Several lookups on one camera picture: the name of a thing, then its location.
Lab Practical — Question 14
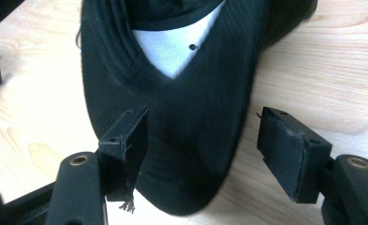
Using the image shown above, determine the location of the white cloth insert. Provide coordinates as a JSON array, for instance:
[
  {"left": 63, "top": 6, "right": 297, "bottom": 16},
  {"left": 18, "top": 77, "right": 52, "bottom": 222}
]
[{"left": 132, "top": 0, "right": 227, "bottom": 80}]

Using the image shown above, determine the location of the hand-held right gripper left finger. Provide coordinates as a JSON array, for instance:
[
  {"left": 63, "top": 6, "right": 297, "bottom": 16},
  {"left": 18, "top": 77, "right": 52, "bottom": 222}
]
[{"left": 45, "top": 106, "right": 149, "bottom": 225}]

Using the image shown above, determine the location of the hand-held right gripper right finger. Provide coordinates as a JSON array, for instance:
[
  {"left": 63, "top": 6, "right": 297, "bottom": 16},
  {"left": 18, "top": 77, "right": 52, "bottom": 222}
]
[{"left": 256, "top": 106, "right": 368, "bottom": 225}]

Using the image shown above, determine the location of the black knit garment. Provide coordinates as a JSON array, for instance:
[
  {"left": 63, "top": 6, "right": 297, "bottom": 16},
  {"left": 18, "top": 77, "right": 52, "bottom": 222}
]
[{"left": 76, "top": 0, "right": 318, "bottom": 217}]

